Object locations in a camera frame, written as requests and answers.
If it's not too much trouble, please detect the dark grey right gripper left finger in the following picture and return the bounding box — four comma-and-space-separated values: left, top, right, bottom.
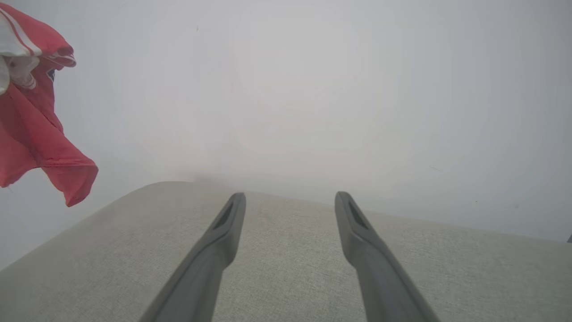
139, 192, 247, 322

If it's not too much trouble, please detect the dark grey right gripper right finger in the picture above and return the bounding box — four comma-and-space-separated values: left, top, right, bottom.
335, 191, 441, 322

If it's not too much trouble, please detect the red and white jersey garment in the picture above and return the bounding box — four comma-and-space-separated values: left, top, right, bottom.
0, 2, 99, 208

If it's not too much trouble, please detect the grey fabric sofa cushion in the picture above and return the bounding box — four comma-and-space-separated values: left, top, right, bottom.
0, 181, 572, 322

